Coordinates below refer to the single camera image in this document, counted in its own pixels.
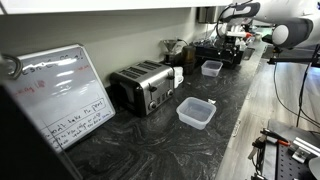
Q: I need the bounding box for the white ceramic mug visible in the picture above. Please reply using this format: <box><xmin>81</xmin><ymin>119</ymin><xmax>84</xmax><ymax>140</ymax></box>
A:
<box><xmin>173</xmin><ymin>66</ymin><xmax>185</xmax><ymax>88</ymax></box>

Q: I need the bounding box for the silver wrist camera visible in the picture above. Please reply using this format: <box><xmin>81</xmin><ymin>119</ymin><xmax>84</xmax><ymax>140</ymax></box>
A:
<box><xmin>225</xmin><ymin>29</ymin><xmax>253</xmax><ymax>39</ymax></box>

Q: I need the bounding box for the brown translucent lidded container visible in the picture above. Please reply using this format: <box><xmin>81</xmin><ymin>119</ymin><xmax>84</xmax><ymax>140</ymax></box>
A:
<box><xmin>181</xmin><ymin>45</ymin><xmax>198</xmax><ymax>76</ymax></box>

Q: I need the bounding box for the black cart platform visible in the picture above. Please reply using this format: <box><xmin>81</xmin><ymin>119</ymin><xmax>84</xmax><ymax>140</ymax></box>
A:
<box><xmin>261</xmin><ymin>118</ymin><xmax>320</xmax><ymax>180</ymax></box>

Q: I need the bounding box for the orange-handled black clamp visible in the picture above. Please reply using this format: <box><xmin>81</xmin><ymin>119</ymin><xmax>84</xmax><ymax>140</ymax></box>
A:
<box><xmin>259</xmin><ymin>128</ymin><xmax>292</xmax><ymax>148</ymax></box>

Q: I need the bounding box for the steel wall dispenser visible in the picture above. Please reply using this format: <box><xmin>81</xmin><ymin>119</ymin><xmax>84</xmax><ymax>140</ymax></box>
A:
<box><xmin>196</xmin><ymin>7</ymin><xmax>221</xmax><ymax>24</ymax></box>

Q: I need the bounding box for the black toggle clamp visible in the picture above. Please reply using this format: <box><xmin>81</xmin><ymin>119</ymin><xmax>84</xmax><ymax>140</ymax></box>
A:
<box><xmin>247</xmin><ymin>138</ymin><xmax>266</xmax><ymax>161</ymax></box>
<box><xmin>250</xmin><ymin>172</ymin><xmax>268</xmax><ymax>180</ymax></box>

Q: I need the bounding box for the black countertop appliance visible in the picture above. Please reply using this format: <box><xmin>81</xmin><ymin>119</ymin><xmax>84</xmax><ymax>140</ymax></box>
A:
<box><xmin>193</xmin><ymin>39</ymin><xmax>246</xmax><ymax>70</ymax></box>

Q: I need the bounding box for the clear square plastic container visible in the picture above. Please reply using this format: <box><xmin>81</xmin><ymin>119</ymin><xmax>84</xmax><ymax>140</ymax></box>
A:
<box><xmin>175</xmin><ymin>96</ymin><xmax>218</xmax><ymax>131</ymax></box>
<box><xmin>200</xmin><ymin>59</ymin><xmax>224</xmax><ymax>78</ymax></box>

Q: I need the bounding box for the white wall cabinet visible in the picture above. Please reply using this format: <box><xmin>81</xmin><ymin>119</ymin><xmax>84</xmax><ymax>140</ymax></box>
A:
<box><xmin>0</xmin><ymin>0</ymin><xmax>234</xmax><ymax>14</ymax></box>

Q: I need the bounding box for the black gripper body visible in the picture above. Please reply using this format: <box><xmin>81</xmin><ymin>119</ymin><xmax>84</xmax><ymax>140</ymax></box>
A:
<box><xmin>223</xmin><ymin>35</ymin><xmax>243</xmax><ymax>52</ymax></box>

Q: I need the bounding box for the aluminium mounting bracket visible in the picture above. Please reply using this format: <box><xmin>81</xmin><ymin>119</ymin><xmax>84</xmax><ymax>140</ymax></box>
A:
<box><xmin>288</xmin><ymin>137</ymin><xmax>320</xmax><ymax>164</ymax></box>

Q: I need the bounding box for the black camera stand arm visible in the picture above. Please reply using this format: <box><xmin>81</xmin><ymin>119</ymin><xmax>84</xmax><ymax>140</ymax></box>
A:
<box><xmin>266</xmin><ymin>54</ymin><xmax>320</xmax><ymax>69</ymax></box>

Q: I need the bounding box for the dark glass coffee carafe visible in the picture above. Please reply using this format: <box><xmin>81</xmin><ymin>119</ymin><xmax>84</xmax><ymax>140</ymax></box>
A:
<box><xmin>163</xmin><ymin>52</ymin><xmax>183</xmax><ymax>67</ymax></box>

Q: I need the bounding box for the small framed whiteboard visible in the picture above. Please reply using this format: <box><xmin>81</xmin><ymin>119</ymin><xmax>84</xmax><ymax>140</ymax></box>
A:
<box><xmin>3</xmin><ymin>43</ymin><xmax>117</xmax><ymax>154</ymax></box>

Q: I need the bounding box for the metal cone coffee dripper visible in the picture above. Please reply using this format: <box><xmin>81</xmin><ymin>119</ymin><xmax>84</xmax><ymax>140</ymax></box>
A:
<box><xmin>161</xmin><ymin>39</ymin><xmax>181</xmax><ymax>54</ymax></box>

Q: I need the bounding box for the stainless steel four-slot toaster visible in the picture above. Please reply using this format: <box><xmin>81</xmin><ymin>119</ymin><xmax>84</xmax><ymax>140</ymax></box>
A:
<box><xmin>109</xmin><ymin>59</ymin><xmax>177</xmax><ymax>118</ymax></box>

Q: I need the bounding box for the thin black hanging cable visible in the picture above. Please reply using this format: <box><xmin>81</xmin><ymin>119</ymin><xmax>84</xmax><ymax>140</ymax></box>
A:
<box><xmin>273</xmin><ymin>63</ymin><xmax>320</xmax><ymax>130</ymax></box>

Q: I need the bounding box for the black perforated breadboard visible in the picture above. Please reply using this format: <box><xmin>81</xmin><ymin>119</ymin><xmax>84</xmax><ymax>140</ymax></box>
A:
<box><xmin>274</xmin><ymin>143</ymin><xmax>320</xmax><ymax>180</ymax></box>

